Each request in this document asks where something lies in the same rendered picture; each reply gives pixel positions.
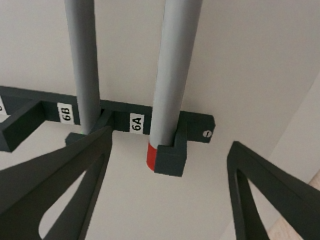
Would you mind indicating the beige wall panel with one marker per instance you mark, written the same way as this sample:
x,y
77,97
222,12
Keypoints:
x,y
255,67

